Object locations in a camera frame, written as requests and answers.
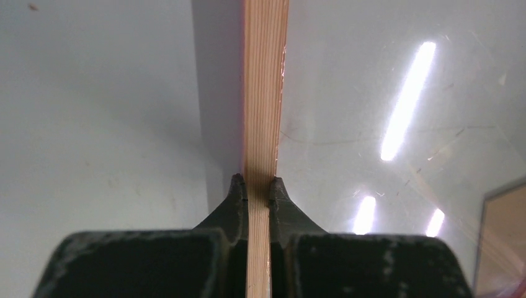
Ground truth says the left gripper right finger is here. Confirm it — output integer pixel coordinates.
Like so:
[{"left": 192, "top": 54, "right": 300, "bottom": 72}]
[{"left": 269, "top": 178, "right": 472, "bottom": 297}]

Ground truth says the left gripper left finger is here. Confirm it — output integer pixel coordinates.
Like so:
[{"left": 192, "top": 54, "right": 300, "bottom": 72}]
[{"left": 33, "top": 174, "right": 248, "bottom": 297}]

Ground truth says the clear acrylic sheet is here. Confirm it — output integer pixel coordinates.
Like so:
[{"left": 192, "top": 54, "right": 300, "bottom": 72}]
[{"left": 278, "top": 1, "right": 525, "bottom": 297}]

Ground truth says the pink wooden photo frame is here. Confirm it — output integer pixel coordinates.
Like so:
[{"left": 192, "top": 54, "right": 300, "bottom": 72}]
[{"left": 243, "top": 1, "right": 289, "bottom": 297}]

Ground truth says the brown cardboard backing board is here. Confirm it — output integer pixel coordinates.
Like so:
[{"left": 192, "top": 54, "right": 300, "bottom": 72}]
[{"left": 473, "top": 177, "right": 525, "bottom": 297}]

